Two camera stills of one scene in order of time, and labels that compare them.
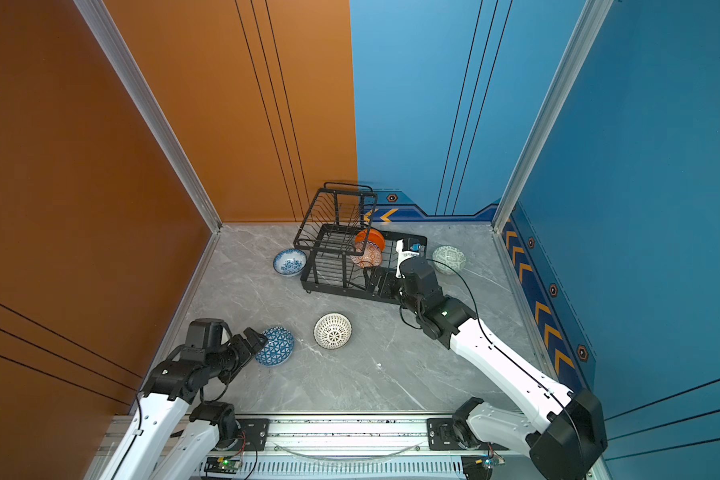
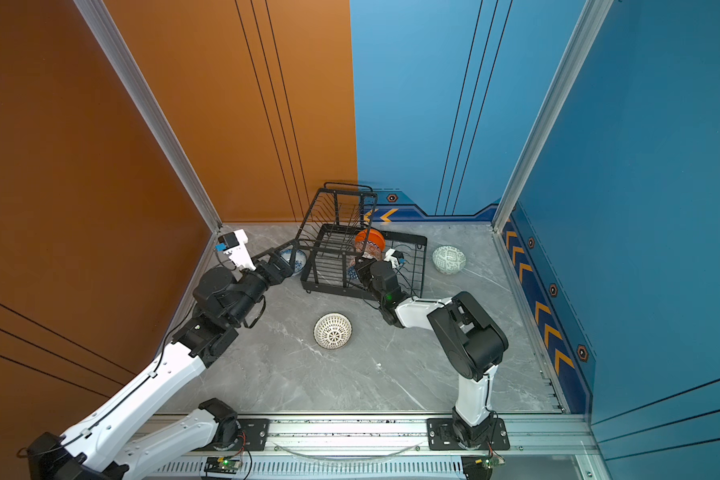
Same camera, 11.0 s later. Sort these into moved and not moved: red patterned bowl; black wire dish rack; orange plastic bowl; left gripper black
Moved: left gripper black
Not moved: black wire dish rack; red patterned bowl; orange plastic bowl
